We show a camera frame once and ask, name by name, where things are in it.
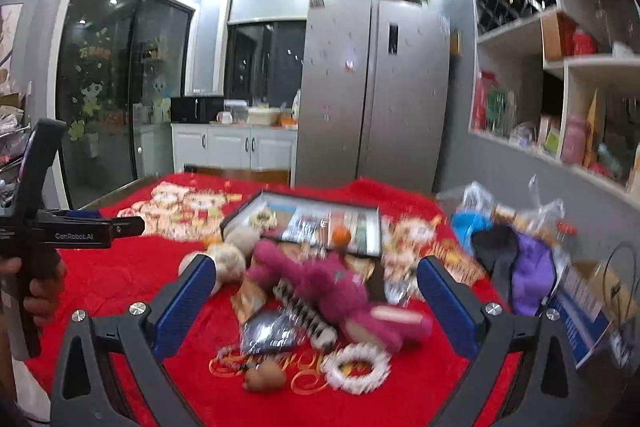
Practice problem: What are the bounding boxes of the white wall shelf unit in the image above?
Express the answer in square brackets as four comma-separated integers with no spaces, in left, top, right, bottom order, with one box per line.
[465,0,640,205]

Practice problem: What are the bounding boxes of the glass sliding door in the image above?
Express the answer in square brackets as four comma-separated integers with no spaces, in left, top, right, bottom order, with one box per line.
[55,0,196,210]

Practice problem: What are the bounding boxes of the wall picture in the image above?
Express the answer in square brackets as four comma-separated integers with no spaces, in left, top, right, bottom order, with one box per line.
[0,3,23,80]

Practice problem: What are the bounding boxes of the red gift box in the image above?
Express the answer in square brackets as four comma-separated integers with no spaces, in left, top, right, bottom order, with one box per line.
[472,72,498,131]

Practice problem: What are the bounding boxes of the pink canister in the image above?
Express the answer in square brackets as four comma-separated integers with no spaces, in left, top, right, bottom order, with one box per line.
[560,113,587,165]

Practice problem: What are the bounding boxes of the clear plastic bag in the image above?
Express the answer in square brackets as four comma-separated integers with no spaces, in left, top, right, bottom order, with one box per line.
[437,177,578,268]

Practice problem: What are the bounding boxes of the cardboard box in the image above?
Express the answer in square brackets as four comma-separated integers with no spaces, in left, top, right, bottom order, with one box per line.
[570,259,636,323]

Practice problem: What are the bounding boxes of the silver foil packet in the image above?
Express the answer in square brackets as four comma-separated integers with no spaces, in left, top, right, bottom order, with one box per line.
[240,309,306,355]
[385,277,423,305]

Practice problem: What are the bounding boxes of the black microwave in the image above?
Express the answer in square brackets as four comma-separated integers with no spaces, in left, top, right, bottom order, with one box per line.
[171,96,226,124]

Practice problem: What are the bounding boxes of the silver refrigerator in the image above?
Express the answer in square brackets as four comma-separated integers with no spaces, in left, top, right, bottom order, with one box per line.
[292,0,451,195]

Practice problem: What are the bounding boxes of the blue and white box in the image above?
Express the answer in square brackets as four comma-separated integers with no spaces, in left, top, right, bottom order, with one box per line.
[547,267,613,368]

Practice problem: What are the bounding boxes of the orange snack packet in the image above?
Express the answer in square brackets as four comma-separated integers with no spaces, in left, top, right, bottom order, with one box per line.
[231,282,271,323]

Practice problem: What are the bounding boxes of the red jar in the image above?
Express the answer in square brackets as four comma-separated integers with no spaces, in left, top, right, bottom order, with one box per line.
[572,29,598,56]

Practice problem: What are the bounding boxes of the blue plastic bag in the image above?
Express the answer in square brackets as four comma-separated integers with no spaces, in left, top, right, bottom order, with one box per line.
[451,211,496,253]

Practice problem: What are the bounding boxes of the person's left hand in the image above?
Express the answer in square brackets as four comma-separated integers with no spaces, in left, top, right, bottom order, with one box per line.
[0,257,67,332]

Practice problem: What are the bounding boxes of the purple cloth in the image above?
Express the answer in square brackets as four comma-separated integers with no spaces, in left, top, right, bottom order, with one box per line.
[510,232,558,315]

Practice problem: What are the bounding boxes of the pink plush bear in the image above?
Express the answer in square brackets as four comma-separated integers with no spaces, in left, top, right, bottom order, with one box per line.
[247,239,433,353]

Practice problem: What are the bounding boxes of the dark window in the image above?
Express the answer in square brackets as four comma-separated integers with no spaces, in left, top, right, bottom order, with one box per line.
[223,19,307,102]

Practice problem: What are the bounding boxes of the white food container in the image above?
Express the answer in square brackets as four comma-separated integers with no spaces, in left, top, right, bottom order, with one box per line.
[247,107,281,126]

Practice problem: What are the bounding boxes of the black cloth bag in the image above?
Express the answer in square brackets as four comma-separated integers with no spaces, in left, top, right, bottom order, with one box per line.
[471,227,521,308]

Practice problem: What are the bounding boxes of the red printed tablecloth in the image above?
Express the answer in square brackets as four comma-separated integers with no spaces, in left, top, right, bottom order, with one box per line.
[25,172,523,427]

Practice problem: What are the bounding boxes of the small brown round toy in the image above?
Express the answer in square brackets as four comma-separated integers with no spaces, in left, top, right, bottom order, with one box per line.
[243,359,288,393]

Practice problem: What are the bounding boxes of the green box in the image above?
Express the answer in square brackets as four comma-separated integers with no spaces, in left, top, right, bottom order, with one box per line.
[542,127,562,155]

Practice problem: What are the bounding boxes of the beige plush toy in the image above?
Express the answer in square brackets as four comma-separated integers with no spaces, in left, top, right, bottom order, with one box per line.
[179,227,263,298]

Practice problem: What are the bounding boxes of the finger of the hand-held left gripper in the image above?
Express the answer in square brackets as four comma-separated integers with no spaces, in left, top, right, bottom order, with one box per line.
[107,216,146,239]

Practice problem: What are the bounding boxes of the white kitchen cabinet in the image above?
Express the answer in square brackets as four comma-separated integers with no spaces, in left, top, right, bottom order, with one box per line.
[171,123,298,185]

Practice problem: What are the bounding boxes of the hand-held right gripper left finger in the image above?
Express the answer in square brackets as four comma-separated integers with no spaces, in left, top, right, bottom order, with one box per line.
[50,253,218,427]

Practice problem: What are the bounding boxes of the black tray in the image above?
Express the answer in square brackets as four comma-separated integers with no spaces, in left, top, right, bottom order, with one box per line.
[220,190,383,258]

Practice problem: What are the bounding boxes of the black cable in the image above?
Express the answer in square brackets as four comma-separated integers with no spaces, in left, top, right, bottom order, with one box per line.
[602,241,640,368]

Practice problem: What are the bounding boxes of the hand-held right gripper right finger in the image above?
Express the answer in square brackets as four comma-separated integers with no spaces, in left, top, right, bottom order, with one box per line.
[416,256,601,427]

